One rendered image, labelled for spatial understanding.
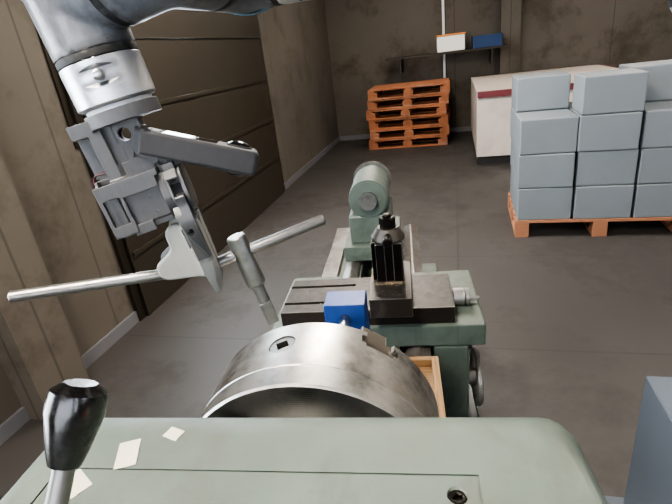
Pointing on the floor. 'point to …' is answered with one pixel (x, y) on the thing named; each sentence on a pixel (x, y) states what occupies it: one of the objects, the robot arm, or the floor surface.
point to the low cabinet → (489, 101)
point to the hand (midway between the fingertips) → (220, 277)
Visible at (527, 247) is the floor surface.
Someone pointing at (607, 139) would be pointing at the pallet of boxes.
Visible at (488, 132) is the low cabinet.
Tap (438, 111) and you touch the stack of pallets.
